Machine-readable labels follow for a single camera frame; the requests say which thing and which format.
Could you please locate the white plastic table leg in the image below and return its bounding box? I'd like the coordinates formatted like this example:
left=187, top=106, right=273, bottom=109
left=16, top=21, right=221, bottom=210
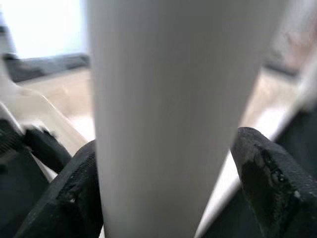
left=88, top=0, right=284, bottom=238

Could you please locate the white plastic ribbed table top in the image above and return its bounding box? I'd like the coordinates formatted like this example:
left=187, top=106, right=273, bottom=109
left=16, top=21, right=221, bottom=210
left=0, top=64, right=308, bottom=238

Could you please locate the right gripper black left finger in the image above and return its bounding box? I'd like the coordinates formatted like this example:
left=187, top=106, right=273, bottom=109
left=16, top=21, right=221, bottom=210
left=14, top=138, right=105, bottom=238

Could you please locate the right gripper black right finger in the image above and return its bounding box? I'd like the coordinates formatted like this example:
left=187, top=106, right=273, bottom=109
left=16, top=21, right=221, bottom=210
left=230, top=126, right=317, bottom=238

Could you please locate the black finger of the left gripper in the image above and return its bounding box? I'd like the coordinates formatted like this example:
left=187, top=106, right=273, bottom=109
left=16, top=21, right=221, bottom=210
left=24, top=127, right=73, bottom=174

